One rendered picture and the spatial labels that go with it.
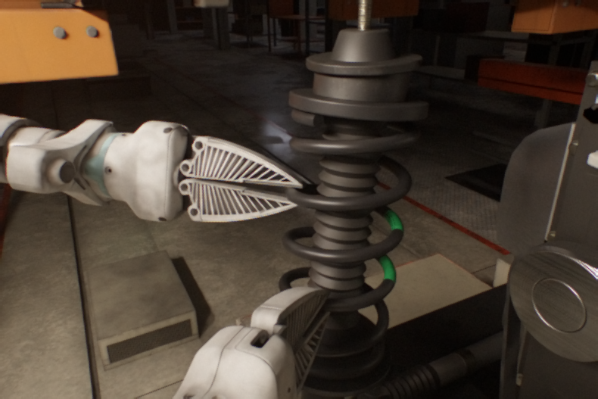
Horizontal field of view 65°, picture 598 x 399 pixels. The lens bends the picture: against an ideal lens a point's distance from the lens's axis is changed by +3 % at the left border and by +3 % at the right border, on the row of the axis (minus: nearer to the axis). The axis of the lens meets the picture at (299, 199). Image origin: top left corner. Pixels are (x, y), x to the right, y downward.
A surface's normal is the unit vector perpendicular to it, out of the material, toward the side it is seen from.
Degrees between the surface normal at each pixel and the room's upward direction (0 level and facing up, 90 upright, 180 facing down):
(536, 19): 90
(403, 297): 0
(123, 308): 0
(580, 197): 90
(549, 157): 77
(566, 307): 90
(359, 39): 69
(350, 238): 46
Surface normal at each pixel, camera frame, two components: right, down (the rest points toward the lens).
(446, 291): -0.02, -0.91
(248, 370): -0.15, -0.26
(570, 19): 0.46, 0.36
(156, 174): -0.09, 0.17
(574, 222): -0.89, 0.21
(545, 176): -0.99, 0.06
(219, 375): -0.29, -0.53
